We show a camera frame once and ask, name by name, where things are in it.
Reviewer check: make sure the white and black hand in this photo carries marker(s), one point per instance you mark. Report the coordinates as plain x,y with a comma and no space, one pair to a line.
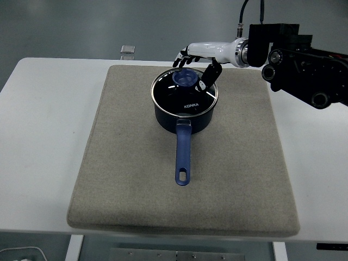
212,50

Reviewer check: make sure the glass lid with blue knob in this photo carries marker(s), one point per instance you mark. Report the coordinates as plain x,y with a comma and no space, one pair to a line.
176,95

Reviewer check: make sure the silver floor plate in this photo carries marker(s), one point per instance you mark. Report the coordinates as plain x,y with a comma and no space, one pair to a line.
127,49

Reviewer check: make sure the dark blue saucepan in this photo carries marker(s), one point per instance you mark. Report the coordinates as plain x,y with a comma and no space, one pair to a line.
182,146

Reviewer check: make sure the beige fabric mat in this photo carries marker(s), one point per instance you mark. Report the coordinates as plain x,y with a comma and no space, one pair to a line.
136,163

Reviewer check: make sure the grey metal plate with screws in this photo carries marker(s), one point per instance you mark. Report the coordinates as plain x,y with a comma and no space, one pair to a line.
176,255

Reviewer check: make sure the white table leg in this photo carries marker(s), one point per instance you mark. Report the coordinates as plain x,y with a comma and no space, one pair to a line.
74,248
280,251

